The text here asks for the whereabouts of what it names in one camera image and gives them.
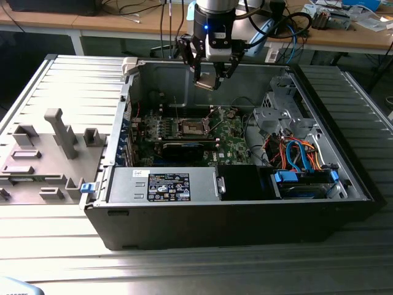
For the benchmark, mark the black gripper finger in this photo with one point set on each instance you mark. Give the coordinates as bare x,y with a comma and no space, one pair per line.
222,77
198,70

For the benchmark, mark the silver green CPU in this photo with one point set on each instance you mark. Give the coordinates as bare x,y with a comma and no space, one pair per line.
206,82

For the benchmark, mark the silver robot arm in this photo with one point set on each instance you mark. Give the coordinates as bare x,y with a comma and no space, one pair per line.
215,4

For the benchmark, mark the CPU socket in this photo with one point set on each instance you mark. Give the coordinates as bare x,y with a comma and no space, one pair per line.
193,126

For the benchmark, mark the copper CPU cooler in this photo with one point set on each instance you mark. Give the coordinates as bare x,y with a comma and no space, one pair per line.
320,18

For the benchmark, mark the small white device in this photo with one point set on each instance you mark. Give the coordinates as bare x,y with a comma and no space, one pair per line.
271,56

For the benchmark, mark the grey metal drive cage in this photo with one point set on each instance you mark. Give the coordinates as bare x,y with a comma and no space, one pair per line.
276,113

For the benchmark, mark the green motherboard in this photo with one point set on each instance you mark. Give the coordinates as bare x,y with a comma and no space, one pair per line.
233,144

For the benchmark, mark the beige case latch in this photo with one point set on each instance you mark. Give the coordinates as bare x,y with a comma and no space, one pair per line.
129,66

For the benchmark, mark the black graphics card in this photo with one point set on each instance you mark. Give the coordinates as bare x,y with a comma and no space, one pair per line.
184,152

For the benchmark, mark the wooden desk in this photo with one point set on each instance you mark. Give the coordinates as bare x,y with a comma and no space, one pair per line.
122,26

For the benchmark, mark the hard disk in blue carrier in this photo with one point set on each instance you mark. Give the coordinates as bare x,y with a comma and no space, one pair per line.
288,178

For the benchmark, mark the grey metal drive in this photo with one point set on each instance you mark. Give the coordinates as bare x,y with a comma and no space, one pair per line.
340,20

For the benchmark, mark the grey power supply unit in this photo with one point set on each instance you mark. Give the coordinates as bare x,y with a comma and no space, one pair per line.
129,184

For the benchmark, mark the black PC case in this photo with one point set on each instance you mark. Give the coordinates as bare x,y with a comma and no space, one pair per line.
215,221

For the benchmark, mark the blue box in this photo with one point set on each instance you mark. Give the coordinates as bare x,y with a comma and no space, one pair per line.
362,3

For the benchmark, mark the blue case latch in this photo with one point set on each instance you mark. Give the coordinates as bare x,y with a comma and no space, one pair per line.
87,188

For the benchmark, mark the black monitor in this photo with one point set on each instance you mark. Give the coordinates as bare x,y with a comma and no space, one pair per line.
46,6

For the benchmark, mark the grey parts rack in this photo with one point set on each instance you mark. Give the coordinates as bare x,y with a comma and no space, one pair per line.
46,172

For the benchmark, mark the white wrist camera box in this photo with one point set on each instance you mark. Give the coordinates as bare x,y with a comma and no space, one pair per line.
218,47

